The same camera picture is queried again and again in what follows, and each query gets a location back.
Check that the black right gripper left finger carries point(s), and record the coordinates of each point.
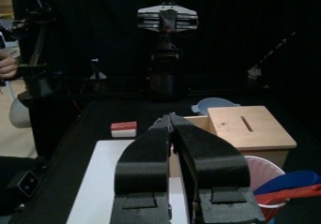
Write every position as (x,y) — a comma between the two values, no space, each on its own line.
(142,168)

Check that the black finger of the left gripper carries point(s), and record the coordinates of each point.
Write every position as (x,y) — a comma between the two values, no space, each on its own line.
(169,20)

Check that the red plastic utensil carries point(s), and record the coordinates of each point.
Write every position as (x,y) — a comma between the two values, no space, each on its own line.
(288,195)

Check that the blue plastic utensil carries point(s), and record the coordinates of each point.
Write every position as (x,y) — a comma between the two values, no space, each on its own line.
(292,179)

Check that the wooden box with slot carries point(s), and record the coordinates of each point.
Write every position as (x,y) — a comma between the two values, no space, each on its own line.
(250,127)

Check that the pink ribbed plastic cup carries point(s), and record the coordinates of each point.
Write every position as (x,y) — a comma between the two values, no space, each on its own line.
(264,174)

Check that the red white sushi piece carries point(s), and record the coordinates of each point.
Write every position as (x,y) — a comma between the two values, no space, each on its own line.
(123,129)

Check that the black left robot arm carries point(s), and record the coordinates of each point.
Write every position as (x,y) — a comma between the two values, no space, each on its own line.
(166,65)

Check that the black box with sockets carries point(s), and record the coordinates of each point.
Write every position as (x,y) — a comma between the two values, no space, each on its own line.
(26,182)

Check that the person's hand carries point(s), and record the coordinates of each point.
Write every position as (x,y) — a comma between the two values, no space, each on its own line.
(7,66)

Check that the light blue plastic bowl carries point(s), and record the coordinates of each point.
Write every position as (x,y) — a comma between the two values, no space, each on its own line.
(216,104)

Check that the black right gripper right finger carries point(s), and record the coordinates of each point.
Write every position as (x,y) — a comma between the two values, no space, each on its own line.
(213,168)

